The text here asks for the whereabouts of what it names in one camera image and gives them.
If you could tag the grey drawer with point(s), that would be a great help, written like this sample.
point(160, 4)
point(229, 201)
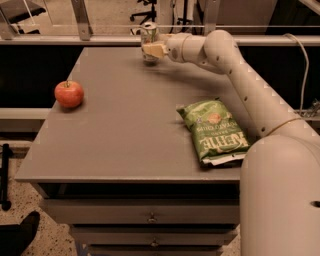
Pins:
point(154, 235)
point(141, 211)

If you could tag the black office chair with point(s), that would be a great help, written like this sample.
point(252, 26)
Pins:
point(149, 17)

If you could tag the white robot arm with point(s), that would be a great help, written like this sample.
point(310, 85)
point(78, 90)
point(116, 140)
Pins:
point(280, 175)

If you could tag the dark bench seat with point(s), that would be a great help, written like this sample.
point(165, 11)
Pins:
point(16, 11)

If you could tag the grey drawer cabinet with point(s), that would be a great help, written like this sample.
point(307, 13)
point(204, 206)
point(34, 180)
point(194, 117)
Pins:
point(127, 141)

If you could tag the green Kettle chips bag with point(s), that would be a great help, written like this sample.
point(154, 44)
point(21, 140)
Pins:
point(217, 137)

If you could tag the red apple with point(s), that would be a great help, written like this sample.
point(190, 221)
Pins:
point(69, 94)

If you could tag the black stand on floor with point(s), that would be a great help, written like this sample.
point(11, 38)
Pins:
point(6, 153)

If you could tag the top grey drawer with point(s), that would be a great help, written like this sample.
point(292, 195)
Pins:
point(141, 211)

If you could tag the middle grey drawer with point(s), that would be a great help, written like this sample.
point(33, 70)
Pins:
point(154, 235)

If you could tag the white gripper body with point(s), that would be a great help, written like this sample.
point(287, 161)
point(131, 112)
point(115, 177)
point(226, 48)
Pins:
point(174, 46)

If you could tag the metal railing frame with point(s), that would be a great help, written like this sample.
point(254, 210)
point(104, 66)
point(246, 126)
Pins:
point(106, 22)

